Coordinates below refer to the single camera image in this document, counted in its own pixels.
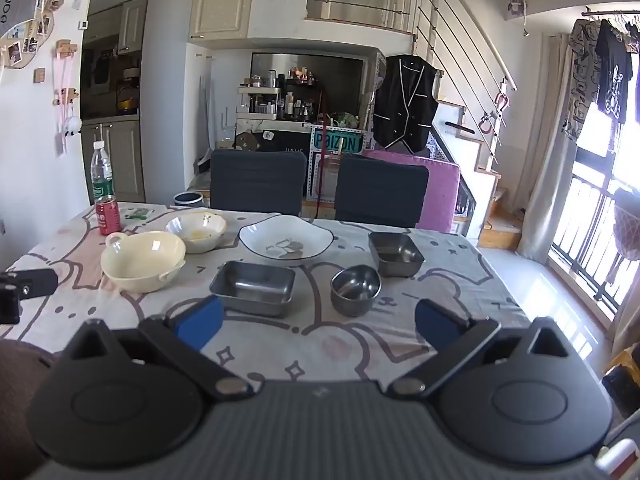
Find white plate with dark rim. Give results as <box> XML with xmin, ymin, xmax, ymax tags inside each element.
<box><xmin>238</xmin><ymin>214</ymin><xmax>335</xmax><ymax>267</ymax></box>

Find hanging grey patterned garment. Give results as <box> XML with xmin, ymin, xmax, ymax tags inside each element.
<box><xmin>561</xmin><ymin>19</ymin><xmax>601</xmax><ymax>141</ymax></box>

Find large square steel tray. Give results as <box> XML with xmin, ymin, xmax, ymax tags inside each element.
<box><xmin>209</xmin><ymin>260</ymin><xmax>297</xmax><ymax>318</ymax></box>

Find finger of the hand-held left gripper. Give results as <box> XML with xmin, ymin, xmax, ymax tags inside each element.
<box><xmin>0</xmin><ymin>268</ymin><xmax>59</xmax><ymax>299</ymax></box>

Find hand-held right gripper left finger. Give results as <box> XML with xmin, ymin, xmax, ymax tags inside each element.
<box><xmin>66</xmin><ymin>294</ymin><xmax>254</xmax><ymax>403</ymax></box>

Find dark grey chair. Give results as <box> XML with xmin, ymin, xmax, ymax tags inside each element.
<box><xmin>334</xmin><ymin>154</ymin><xmax>430</xmax><ymax>228</ymax></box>
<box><xmin>210</xmin><ymin>149</ymin><xmax>308</xmax><ymax>217</ymax></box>

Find cartoon bear printed tablecloth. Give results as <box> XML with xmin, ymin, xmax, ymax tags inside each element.
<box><xmin>0</xmin><ymin>202</ymin><xmax>531</xmax><ymax>396</ymax></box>

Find round steel bowl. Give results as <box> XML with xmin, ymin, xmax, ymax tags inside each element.
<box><xmin>330</xmin><ymin>265</ymin><xmax>383</xmax><ymax>318</ymax></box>

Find shelf of cosmetic bottles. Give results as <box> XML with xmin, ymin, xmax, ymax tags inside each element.
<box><xmin>236</xmin><ymin>66</ymin><xmax>321</xmax><ymax>122</ymax></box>

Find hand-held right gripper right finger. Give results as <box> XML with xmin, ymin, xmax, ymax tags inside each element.
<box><xmin>387</xmin><ymin>298</ymin><xmax>577</xmax><ymax>398</ymax></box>

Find grey kitchen base cabinet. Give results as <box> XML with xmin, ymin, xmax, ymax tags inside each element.
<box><xmin>80</xmin><ymin>119</ymin><xmax>147</xmax><ymax>206</ymax></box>

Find black vest with white trim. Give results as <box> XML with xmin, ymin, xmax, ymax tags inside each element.
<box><xmin>372</xmin><ymin>54</ymin><xmax>441</xmax><ymax>153</ymax></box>

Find red soda can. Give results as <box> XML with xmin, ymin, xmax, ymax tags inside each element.
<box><xmin>95</xmin><ymin>196</ymin><xmax>121</xmax><ymax>237</ymax></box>

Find grey kitchen wall cabinet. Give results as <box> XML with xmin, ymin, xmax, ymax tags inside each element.
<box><xmin>82</xmin><ymin>0</ymin><xmax>150</xmax><ymax>56</ymax></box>

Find white floral ceramic bowl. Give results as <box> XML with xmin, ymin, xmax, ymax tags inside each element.
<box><xmin>165</xmin><ymin>210</ymin><xmax>227</xmax><ymax>254</ymax></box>

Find stair handrail with cables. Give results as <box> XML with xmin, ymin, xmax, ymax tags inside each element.
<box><xmin>417</xmin><ymin>0</ymin><xmax>518</xmax><ymax>93</ymax></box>

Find wall photo collage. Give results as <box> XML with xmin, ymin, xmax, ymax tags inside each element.
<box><xmin>0</xmin><ymin>0</ymin><xmax>66</xmax><ymax>68</ymax></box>

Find clear water bottle green label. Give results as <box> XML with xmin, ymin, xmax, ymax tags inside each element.
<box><xmin>90</xmin><ymin>141</ymin><xmax>116</xmax><ymax>206</ymax></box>

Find teal sign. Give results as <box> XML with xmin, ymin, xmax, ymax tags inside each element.
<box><xmin>311</xmin><ymin>127</ymin><xmax>363</xmax><ymax>156</ymax></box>

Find black sign board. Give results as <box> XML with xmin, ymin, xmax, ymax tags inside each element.
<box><xmin>260</xmin><ymin>130</ymin><xmax>313</xmax><ymax>153</ymax></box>

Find pink chair cover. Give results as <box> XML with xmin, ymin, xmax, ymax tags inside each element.
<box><xmin>362</xmin><ymin>149</ymin><xmax>462</xmax><ymax>233</ymax></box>

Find beige curtain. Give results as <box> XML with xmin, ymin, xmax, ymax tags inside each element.
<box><xmin>517</xmin><ymin>32</ymin><xmax>576</xmax><ymax>266</ymax></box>

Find hanging black printed t-shirt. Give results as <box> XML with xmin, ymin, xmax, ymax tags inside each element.
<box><xmin>594</xmin><ymin>19</ymin><xmax>635</xmax><ymax>123</ymax></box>

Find wooden stairs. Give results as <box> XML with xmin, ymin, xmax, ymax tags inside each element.
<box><xmin>435</xmin><ymin>100</ymin><xmax>526</xmax><ymax>251</ymax></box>

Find hanging doll ornament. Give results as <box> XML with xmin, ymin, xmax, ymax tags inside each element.
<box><xmin>506</xmin><ymin>0</ymin><xmax>530</xmax><ymax>36</ymax></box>

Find black balcony railing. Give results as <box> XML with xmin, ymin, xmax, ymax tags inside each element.
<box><xmin>547</xmin><ymin>160</ymin><xmax>640</xmax><ymax>331</ymax></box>

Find cream cabinet door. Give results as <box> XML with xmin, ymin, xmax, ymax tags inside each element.
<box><xmin>189</xmin><ymin>0</ymin><xmax>256</xmax><ymax>41</ymax></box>

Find small square steel tray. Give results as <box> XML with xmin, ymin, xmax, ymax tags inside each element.
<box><xmin>368</xmin><ymin>231</ymin><xmax>426</xmax><ymax>278</ymax></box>

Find cream bowl with handles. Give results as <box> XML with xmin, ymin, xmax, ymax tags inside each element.
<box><xmin>100</xmin><ymin>231</ymin><xmax>187</xmax><ymax>294</ymax></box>

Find yellow pot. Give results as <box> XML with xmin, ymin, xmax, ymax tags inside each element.
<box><xmin>116</xmin><ymin>85</ymin><xmax>140</xmax><ymax>113</ymax></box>

